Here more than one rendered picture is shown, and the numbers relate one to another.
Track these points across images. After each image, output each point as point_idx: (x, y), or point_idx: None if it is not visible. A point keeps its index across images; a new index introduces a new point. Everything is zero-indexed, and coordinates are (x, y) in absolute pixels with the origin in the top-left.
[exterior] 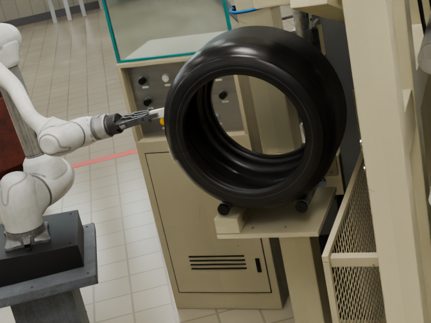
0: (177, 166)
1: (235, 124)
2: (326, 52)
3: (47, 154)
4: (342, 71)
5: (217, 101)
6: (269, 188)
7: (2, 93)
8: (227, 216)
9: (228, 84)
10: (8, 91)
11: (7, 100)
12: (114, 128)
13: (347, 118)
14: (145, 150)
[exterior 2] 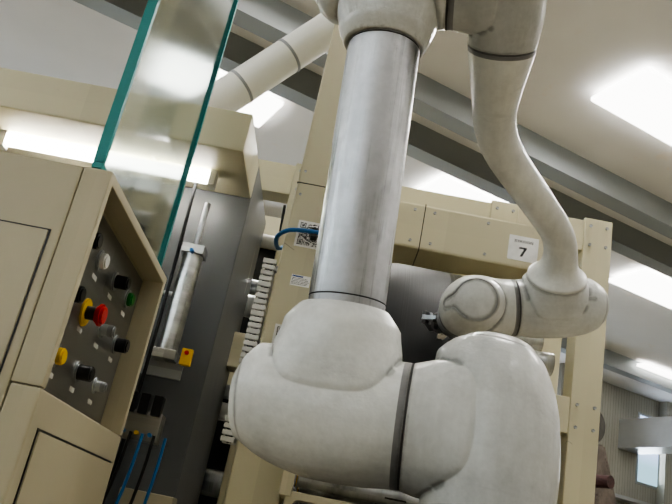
0: (54, 485)
1: (97, 412)
2: (215, 338)
3: (601, 324)
4: (210, 371)
5: (106, 354)
6: None
7: (409, 104)
8: None
9: (123, 329)
10: (522, 149)
11: (408, 129)
12: None
13: (192, 440)
14: (40, 421)
